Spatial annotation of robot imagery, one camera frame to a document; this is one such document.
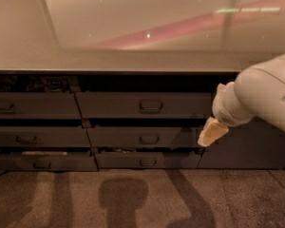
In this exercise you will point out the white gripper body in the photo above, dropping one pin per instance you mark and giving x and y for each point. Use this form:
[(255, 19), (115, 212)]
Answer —
[(220, 108)]

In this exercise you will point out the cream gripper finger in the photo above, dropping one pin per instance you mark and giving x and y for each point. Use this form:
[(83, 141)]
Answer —
[(211, 132)]

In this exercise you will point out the grey drawer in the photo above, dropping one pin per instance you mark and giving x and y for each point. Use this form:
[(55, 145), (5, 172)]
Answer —
[(152, 160), (69, 161), (144, 137), (144, 105), (40, 106), (29, 136)]

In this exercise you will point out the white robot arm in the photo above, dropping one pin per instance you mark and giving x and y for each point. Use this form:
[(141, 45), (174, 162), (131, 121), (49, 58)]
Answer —
[(258, 91)]

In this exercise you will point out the white item in drawer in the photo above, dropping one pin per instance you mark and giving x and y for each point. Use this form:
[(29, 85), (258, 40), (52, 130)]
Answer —
[(44, 153)]

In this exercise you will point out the dark items in drawer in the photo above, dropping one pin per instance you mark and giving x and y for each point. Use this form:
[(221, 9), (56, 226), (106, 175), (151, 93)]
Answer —
[(25, 83)]

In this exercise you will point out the grey cabinet door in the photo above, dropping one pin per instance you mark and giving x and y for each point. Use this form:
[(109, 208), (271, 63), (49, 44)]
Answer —
[(256, 145)]

